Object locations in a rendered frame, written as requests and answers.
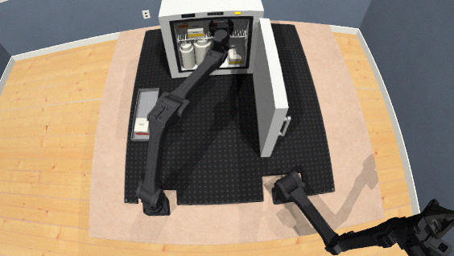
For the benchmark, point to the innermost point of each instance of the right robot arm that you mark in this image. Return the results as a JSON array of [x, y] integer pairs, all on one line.
[[348, 241]]

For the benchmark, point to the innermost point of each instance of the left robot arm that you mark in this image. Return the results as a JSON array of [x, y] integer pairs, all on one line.
[[166, 111]]

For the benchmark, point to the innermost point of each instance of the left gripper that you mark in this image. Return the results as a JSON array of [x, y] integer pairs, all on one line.
[[212, 27]]

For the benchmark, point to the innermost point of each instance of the white cardboard box with yellow band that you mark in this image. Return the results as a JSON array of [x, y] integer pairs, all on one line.
[[236, 56]]

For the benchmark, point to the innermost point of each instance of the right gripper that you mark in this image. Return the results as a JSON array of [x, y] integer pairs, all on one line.
[[433, 222]]

